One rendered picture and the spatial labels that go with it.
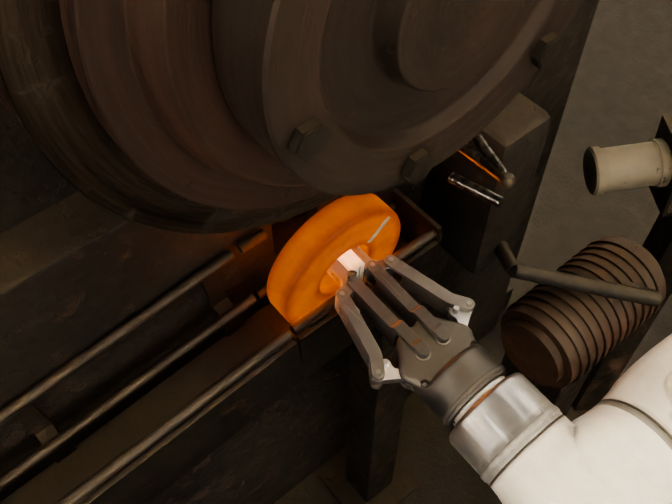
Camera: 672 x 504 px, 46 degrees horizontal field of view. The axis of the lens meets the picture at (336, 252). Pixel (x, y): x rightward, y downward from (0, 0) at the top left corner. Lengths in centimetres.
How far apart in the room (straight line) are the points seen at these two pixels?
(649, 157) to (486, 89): 49
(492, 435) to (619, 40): 178
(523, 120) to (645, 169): 21
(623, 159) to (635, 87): 122
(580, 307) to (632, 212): 87
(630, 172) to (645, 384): 35
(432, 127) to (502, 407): 26
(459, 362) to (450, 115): 25
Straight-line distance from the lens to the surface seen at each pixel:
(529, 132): 86
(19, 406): 77
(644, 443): 70
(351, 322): 73
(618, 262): 111
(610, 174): 100
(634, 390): 73
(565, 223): 184
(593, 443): 68
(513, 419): 68
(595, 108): 212
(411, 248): 84
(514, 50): 56
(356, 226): 74
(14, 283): 67
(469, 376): 69
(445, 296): 76
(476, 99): 55
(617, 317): 109
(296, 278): 73
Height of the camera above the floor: 138
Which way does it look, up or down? 54 degrees down
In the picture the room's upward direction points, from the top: straight up
